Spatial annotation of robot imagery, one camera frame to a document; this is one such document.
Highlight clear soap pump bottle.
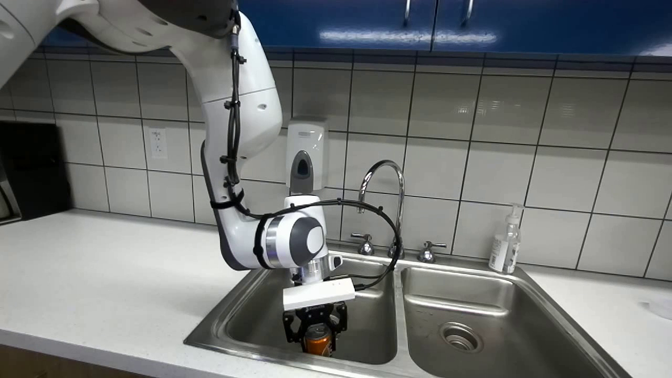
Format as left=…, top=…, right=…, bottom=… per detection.
left=488, top=204, right=526, bottom=275

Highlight stainless steel double sink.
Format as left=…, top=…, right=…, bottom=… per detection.
left=183, top=243, right=632, bottom=378

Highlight metal sink drain strainer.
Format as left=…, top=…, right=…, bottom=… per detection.
left=440, top=320, right=486, bottom=354

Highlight chrome gooseneck faucet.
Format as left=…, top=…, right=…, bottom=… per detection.
left=358, top=157, right=410, bottom=260

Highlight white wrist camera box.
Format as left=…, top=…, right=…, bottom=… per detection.
left=281, top=275, right=358, bottom=312

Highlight white wall soap dispenser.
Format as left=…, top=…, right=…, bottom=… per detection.
left=283, top=122, right=328, bottom=199

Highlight white wall power outlet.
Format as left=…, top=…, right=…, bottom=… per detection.
left=144, top=124, right=173, bottom=171

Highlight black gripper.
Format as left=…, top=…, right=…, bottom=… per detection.
left=281, top=299, right=351, bottom=354

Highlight orange Fanta can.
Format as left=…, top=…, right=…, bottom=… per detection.
left=304, top=320, right=333, bottom=354

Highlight blue wall cabinets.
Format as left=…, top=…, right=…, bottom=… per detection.
left=37, top=0, right=672, bottom=58

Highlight chrome faucet handle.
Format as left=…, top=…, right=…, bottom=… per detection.
left=349, top=231, right=376, bottom=256
left=417, top=238, right=449, bottom=265

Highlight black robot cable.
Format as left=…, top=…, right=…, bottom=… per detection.
left=208, top=7, right=405, bottom=292

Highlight black countertop appliance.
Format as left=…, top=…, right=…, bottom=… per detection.
left=0, top=119, right=73, bottom=226

